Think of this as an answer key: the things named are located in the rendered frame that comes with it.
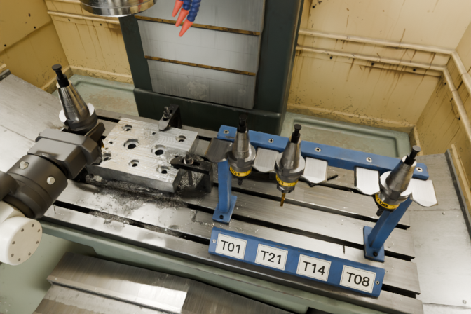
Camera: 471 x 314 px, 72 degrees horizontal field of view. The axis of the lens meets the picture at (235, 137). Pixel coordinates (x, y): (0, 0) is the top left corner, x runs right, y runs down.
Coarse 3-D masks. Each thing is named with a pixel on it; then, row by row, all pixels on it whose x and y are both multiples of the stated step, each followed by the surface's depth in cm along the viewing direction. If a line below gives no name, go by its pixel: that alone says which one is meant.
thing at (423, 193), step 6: (414, 180) 68; (420, 180) 68; (426, 180) 68; (414, 186) 67; (420, 186) 67; (426, 186) 67; (432, 186) 67; (414, 192) 66; (420, 192) 66; (426, 192) 66; (432, 192) 66; (414, 198) 65; (420, 198) 65; (426, 198) 65; (432, 198) 65; (420, 204) 64; (426, 204) 64; (432, 204) 64; (438, 204) 64
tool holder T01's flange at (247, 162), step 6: (228, 150) 72; (252, 150) 72; (228, 156) 71; (234, 156) 71; (252, 156) 71; (228, 162) 73; (234, 162) 70; (240, 162) 71; (246, 162) 70; (246, 168) 72
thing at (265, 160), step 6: (258, 150) 74; (264, 150) 74; (270, 150) 74; (276, 150) 74; (258, 156) 72; (264, 156) 72; (270, 156) 72; (276, 156) 72; (252, 162) 71; (258, 162) 71; (264, 162) 71; (270, 162) 71; (258, 168) 70; (264, 168) 70; (270, 168) 70
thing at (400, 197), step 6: (384, 174) 68; (384, 180) 67; (384, 186) 66; (384, 192) 67; (390, 192) 65; (396, 192) 65; (402, 192) 65; (408, 192) 65; (396, 198) 66; (402, 198) 66
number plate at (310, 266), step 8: (304, 256) 83; (304, 264) 83; (312, 264) 83; (320, 264) 82; (328, 264) 82; (296, 272) 83; (304, 272) 83; (312, 272) 83; (320, 272) 82; (328, 272) 82
